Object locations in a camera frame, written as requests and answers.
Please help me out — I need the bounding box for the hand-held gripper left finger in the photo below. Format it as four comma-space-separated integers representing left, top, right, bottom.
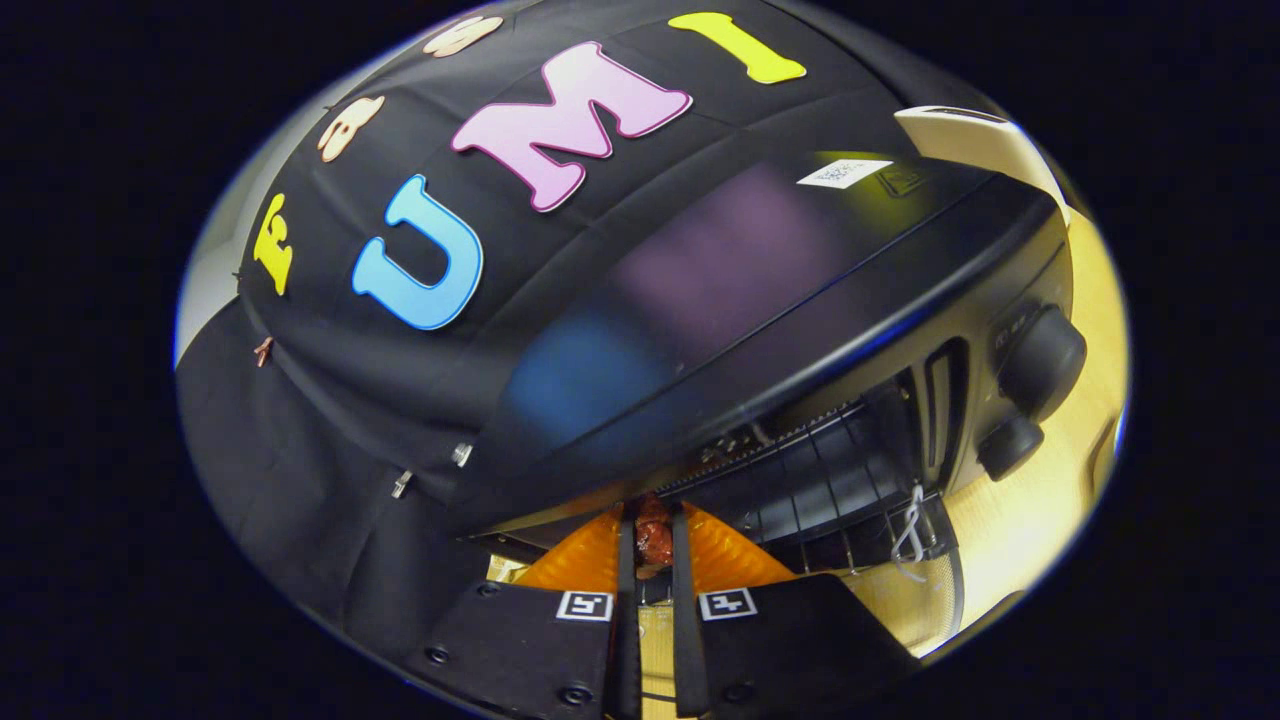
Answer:
405, 505, 642, 720

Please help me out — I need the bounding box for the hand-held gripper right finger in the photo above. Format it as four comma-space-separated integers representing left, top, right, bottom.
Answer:
670, 502, 923, 719

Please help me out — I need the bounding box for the red dried meat slice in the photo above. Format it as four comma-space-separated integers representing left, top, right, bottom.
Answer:
634, 492, 677, 580

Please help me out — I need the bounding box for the black toaster oven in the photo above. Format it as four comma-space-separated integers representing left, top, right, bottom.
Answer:
445, 150, 1091, 666

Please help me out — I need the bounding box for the white bread toaster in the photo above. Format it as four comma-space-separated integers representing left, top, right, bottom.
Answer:
893, 104, 1072, 227

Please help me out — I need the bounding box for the black backdrop cloth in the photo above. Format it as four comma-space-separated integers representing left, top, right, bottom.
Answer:
175, 0, 1011, 691

